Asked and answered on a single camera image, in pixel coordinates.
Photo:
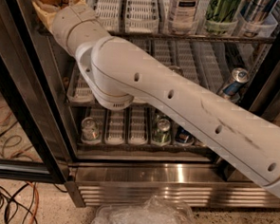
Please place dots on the green tall can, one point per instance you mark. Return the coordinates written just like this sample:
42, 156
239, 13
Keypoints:
220, 15

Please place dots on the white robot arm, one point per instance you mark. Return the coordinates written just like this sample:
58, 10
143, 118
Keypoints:
118, 72

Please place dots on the white tall carton bottle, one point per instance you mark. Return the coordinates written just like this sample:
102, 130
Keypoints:
181, 18

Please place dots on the clear plastic bag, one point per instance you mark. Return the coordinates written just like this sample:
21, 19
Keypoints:
155, 210

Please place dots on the black framed glass fridge door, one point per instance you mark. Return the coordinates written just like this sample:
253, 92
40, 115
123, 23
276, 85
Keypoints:
28, 156

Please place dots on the clear pale can bottom shelf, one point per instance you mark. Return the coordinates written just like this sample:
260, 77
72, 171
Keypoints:
90, 131

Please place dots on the copper can middle shelf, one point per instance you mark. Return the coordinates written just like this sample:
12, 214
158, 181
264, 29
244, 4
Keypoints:
176, 69

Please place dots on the blue striped tall can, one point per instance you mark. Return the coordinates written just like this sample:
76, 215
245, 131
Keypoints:
254, 13

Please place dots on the blue silver tilted can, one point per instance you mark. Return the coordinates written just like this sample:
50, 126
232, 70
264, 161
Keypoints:
239, 77

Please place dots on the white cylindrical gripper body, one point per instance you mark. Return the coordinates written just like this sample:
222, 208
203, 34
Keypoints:
64, 20

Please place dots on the green can rear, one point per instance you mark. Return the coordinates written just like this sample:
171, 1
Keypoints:
159, 115

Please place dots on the green can front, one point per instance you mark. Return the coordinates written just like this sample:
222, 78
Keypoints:
161, 132

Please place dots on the top wire shelf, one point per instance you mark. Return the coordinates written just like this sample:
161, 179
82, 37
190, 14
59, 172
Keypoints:
198, 38

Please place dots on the bottom wire shelf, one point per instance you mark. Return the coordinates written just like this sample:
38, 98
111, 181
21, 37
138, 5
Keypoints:
147, 148

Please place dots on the blue can bottom shelf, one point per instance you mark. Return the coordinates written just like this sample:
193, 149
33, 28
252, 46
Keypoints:
183, 137

